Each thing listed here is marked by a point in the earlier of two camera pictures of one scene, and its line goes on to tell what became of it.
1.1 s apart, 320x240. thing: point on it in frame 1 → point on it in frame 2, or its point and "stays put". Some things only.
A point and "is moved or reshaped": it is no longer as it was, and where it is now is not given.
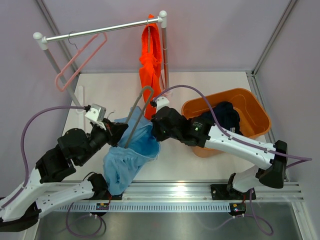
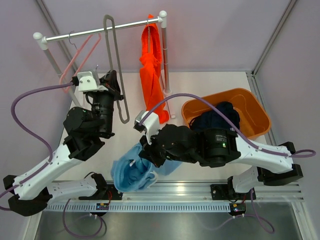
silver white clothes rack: (43, 43) stays put
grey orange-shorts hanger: (149, 36) stays put
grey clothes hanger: (140, 115) → (119, 114)
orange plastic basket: (254, 122) stays put
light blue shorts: (136, 146) → (133, 172)
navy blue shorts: (227, 116) stays put
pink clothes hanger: (76, 57) is moved or reshaped
